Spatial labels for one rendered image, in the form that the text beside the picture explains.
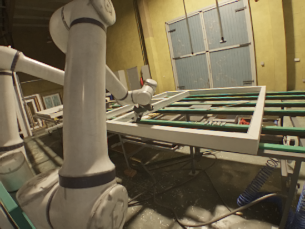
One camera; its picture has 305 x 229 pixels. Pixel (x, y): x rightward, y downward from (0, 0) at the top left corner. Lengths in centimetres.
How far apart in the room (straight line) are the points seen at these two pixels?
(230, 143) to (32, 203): 72
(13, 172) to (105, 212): 67
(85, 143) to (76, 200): 13
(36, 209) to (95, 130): 29
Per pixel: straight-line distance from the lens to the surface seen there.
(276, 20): 694
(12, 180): 98
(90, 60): 43
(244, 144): 68
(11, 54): 100
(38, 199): 51
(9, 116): 111
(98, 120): 39
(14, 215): 66
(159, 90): 864
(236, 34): 728
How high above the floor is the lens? 122
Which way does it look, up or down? 14 degrees down
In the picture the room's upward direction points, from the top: 10 degrees counter-clockwise
